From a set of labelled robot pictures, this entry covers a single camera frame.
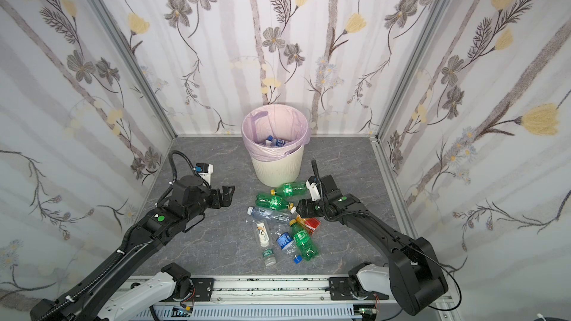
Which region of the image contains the blue label bottle blue cap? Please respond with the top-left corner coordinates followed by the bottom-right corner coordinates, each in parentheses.
top-left (276, 232), bottom-right (303, 264)

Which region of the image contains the white perforated cable tray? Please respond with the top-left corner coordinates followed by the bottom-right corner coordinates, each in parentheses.
top-left (155, 305), bottom-right (363, 320)

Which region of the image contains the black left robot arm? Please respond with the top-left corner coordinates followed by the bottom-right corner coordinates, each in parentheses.
top-left (31, 150), bottom-right (235, 320)

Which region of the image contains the orange red drink bottle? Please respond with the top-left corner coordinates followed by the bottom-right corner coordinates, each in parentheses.
top-left (290, 207), bottom-right (321, 236)

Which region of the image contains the soda water bottle blue cap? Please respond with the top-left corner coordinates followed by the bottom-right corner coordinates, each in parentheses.
top-left (265, 135), bottom-right (287, 147)

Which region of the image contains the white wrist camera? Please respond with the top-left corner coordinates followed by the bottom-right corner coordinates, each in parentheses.
top-left (194, 163), bottom-right (214, 187)
top-left (306, 176), bottom-right (321, 202)

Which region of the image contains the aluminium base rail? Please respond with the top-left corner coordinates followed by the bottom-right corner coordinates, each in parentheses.
top-left (95, 275), bottom-right (451, 321)

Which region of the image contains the green bottle front right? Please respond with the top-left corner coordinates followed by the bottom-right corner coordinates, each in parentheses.
top-left (289, 220), bottom-right (318, 261)

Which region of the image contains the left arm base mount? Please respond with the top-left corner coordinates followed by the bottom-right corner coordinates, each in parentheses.
top-left (161, 262), bottom-right (215, 303)

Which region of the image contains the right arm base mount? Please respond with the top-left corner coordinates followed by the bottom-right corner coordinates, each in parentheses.
top-left (327, 262), bottom-right (390, 301)

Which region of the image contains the pink bin liner bag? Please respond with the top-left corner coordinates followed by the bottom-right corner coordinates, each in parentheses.
top-left (241, 104), bottom-right (312, 162)

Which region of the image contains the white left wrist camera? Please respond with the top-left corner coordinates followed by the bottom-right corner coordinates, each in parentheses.
top-left (194, 163), bottom-right (214, 187)

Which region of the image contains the clear crushed water bottle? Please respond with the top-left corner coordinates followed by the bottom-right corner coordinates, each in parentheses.
top-left (247, 207), bottom-right (291, 225)

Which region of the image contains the cream plastic waste bin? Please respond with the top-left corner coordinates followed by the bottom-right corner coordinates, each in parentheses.
top-left (251, 146), bottom-right (304, 188)

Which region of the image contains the green bottle near bin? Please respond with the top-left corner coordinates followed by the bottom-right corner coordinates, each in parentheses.
top-left (271, 181), bottom-right (308, 198)

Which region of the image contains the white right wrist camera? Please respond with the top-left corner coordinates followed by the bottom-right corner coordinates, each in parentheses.
top-left (306, 176), bottom-right (321, 202)

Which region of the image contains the white label small bottle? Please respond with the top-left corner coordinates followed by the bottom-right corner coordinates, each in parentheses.
top-left (254, 221), bottom-right (271, 248)

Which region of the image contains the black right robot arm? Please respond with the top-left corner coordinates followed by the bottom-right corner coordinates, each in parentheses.
top-left (297, 159), bottom-right (449, 316)

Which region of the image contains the small bottle green label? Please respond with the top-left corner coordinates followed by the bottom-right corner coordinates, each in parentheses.
top-left (263, 248), bottom-right (277, 267)

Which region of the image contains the green bottle yellow cap middle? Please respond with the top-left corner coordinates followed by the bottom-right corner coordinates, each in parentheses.
top-left (255, 193), bottom-right (294, 211)

